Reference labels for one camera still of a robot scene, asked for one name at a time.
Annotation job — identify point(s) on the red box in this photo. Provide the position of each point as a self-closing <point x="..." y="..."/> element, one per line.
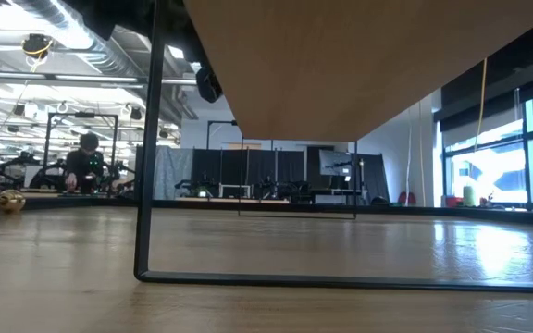
<point x="454" y="202"/>

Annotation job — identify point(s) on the black background lamp stand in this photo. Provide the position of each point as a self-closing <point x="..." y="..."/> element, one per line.
<point x="220" y="122"/>

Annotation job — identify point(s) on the black curtain partition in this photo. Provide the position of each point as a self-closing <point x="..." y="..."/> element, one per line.
<point x="229" y="166"/>

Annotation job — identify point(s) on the grey hanging cloth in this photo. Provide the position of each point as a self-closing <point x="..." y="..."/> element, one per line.
<point x="171" y="171"/>

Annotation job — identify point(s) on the green cylinder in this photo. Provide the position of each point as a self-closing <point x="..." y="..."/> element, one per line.
<point x="469" y="196"/>

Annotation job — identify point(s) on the black aluminium table frame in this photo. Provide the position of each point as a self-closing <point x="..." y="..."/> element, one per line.
<point x="410" y="211"/>

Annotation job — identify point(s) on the wooden riser shelf black legs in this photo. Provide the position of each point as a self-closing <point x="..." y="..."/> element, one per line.
<point x="340" y="69"/>

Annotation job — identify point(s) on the red background seat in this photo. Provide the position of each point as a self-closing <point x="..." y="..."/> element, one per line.
<point x="406" y="199"/>

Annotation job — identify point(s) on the black background monitor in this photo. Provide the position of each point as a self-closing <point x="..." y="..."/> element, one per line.
<point x="335" y="163"/>

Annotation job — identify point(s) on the silver ceiling duct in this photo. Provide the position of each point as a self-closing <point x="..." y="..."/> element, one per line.
<point x="109" y="55"/>

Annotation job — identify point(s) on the person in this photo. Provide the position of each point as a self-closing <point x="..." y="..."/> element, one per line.
<point x="83" y="166"/>

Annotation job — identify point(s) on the tall gold candlestick holder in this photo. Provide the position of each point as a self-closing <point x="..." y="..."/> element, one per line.
<point x="11" y="202"/>

